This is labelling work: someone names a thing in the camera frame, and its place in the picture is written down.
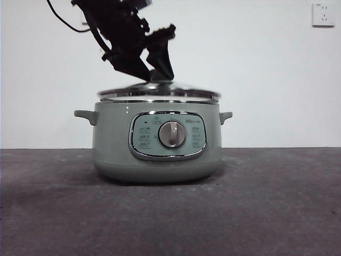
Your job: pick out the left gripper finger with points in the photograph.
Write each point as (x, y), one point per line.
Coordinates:
(161, 57)
(129, 64)

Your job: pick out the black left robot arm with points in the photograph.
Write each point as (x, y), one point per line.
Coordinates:
(98, 2)

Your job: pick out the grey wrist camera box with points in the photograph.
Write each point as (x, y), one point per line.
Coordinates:
(145, 2)

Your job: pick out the glass lid with green knob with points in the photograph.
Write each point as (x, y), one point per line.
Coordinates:
(186, 92)

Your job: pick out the sage green electric pot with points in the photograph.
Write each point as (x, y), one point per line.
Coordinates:
(114, 149)

